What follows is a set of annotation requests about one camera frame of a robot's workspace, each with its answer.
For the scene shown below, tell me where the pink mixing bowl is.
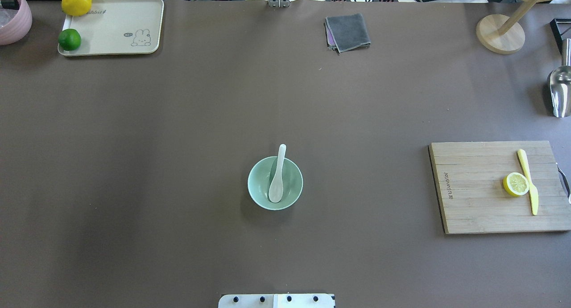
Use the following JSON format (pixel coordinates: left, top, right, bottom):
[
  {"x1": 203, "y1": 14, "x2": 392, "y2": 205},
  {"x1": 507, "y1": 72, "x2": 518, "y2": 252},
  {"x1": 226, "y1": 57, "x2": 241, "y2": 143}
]
[{"x1": 0, "y1": 0, "x2": 32, "y2": 46}]

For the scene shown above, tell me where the grey folded cloth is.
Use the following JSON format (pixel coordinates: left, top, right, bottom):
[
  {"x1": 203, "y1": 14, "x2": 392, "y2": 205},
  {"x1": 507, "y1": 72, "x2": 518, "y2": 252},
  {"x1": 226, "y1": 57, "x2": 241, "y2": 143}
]
[{"x1": 324, "y1": 13, "x2": 371, "y2": 53}]

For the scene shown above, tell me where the green lime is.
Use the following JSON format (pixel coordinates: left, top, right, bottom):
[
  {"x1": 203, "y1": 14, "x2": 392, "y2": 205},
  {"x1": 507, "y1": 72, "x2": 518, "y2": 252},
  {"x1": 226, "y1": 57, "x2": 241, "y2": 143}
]
[{"x1": 58, "y1": 29, "x2": 82, "y2": 51}]

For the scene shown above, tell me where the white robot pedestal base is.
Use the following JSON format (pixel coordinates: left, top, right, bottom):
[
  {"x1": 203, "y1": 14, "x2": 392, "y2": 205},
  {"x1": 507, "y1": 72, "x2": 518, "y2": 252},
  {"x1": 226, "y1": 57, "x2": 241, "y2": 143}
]
[{"x1": 218, "y1": 292, "x2": 336, "y2": 308}]

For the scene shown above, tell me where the metal scoop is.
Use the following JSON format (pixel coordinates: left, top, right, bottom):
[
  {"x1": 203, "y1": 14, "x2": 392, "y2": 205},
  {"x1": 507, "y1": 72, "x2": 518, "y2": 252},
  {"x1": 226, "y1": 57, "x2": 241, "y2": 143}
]
[{"x1": 548, "y1": 38, "x2": 571, "y2": 118}]

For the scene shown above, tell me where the mint green bowl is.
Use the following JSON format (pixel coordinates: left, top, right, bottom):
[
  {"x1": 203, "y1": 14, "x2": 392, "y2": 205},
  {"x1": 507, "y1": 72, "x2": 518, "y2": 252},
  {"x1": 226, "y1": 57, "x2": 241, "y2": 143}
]
[{"x1": 247, "y1": 156, "x2": 303, "y2": 211}]

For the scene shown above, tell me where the white ceramic spoon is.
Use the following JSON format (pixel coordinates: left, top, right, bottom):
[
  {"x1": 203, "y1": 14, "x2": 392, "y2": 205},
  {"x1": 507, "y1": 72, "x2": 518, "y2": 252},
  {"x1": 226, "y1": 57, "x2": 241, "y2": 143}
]
[{"x1": 269, "y1": 144, "x2": 287, "y2": 204}]

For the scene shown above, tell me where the cream tray with bear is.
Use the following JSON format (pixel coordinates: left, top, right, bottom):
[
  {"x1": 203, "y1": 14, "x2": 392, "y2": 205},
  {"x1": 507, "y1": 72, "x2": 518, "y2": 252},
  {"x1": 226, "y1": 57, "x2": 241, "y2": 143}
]
[{"x1": 58, "y1": 0, "x2": 165, "y2": 57}]

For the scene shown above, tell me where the wooden mug tree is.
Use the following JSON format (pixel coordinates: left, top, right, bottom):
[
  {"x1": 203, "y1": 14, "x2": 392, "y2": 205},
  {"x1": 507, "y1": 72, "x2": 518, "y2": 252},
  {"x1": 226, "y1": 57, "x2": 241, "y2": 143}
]
[{"x1": 476, "y1": 0, "x2": 551, "y2": 55}]

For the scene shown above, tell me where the yellow plastic knife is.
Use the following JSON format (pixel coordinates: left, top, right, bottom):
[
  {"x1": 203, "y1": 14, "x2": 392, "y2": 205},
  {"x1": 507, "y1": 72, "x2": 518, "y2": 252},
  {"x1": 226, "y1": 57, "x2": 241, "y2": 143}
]
[{"x1": 517, "y1": 149, "x2": 539, "y2": 215}]

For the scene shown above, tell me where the wooden cutting board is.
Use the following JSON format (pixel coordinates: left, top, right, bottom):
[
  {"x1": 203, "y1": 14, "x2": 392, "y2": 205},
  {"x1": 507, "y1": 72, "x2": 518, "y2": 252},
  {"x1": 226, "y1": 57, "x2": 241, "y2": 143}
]
[{"x1": 428, "y1": 141, "x2": 570, "y2": 234}]

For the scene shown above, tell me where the yellow lemon slice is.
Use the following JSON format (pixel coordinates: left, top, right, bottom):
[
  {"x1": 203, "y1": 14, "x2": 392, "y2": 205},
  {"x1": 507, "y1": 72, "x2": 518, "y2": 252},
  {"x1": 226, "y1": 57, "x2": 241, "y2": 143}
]
[{"x1": 502, "y1": 172, "x2": 530, "y2": 197}]

